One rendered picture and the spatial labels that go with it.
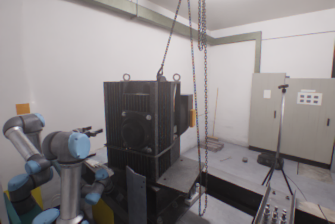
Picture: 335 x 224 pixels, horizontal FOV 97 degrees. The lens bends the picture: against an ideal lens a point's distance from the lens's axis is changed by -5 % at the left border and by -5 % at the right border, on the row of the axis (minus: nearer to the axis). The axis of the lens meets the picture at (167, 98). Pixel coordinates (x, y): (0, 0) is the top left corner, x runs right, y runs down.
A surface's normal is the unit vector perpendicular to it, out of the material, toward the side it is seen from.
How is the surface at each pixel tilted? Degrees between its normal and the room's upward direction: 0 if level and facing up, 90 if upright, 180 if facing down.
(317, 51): 90
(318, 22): 90
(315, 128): 90
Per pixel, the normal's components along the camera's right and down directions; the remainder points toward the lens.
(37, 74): 0.75, 0.08
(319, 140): -0.66, 0.09
